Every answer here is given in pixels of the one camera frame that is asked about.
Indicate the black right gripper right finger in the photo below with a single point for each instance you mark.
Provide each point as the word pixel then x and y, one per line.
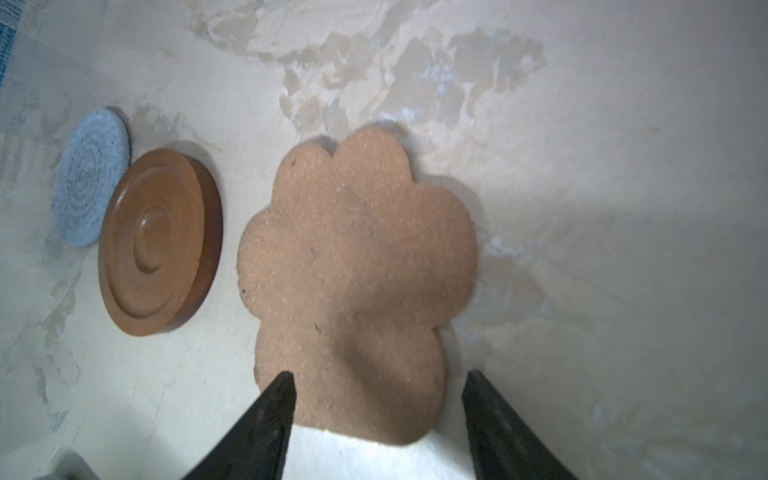
pixel 502 445

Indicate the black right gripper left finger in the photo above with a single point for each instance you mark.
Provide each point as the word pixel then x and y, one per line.
pixel 256 446

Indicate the cork flower shaped coaster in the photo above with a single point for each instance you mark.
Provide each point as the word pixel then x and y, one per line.
pixel 351 270

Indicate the brown wooden round coaster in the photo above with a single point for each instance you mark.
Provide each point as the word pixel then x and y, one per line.
pixel 161 243

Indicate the blue knitted round coaster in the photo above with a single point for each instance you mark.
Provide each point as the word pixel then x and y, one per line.
pixel 95 159

